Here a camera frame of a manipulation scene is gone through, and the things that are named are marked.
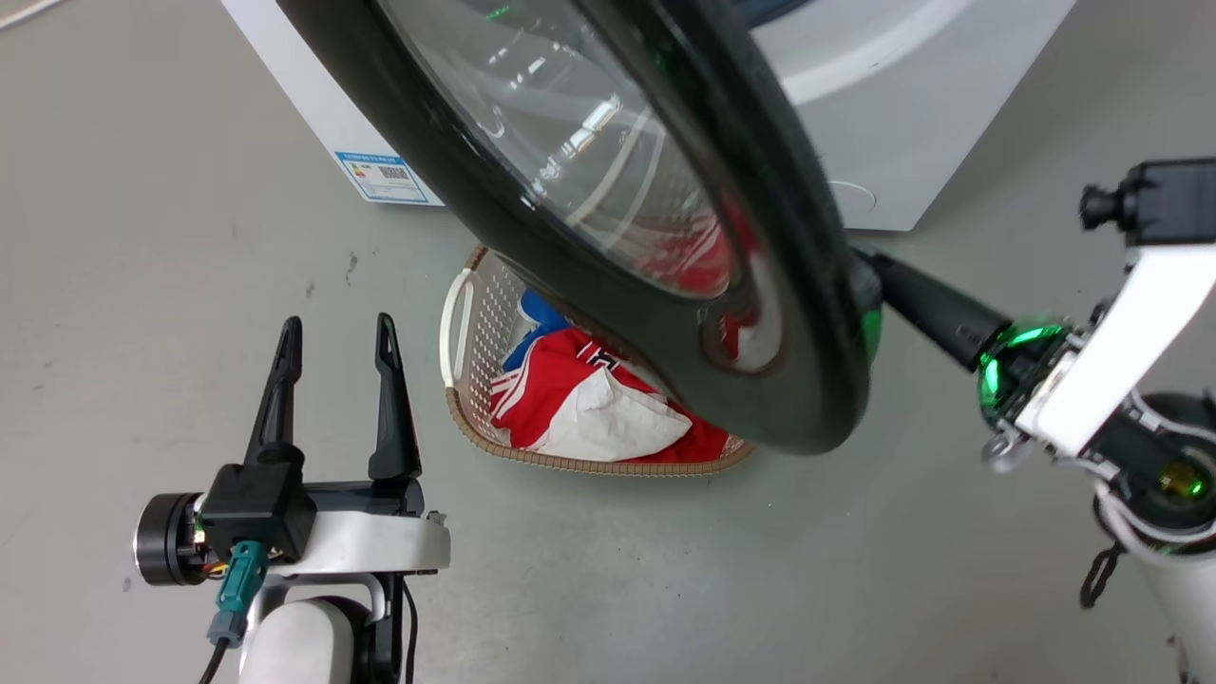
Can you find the red and white garment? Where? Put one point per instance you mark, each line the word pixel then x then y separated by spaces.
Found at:
pixel 560 380

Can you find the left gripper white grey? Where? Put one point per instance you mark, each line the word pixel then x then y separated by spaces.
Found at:
pixel 380 543

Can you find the beige woven laundry basket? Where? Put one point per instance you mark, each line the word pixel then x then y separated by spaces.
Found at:
pixel 480 323

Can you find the round white filter cover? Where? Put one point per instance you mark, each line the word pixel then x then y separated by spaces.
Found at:
pixel 855 201

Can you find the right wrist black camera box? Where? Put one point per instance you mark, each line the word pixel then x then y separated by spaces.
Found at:
pixel 1164 201

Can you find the blue white energy label sticker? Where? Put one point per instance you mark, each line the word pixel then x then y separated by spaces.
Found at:
pixel 382 178

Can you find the blue garment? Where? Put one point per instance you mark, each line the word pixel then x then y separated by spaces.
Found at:
pixel 532 328

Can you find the white washing machine body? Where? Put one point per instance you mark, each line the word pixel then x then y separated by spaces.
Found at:
pixel 902 114

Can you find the black round glass washer door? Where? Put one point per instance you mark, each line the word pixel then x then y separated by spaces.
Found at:
pixel 475 199

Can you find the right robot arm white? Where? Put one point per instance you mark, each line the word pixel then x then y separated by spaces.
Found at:
pixel 1173 532

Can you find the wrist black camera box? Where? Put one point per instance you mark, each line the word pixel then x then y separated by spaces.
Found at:
pixel 255 508
pixel 1164 201

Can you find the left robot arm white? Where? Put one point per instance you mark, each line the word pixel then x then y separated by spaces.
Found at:
pixel 304 636

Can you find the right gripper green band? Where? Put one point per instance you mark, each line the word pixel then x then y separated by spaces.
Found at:
pixel 1121 351

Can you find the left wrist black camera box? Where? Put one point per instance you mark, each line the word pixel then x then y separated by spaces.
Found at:
pixel 255 508

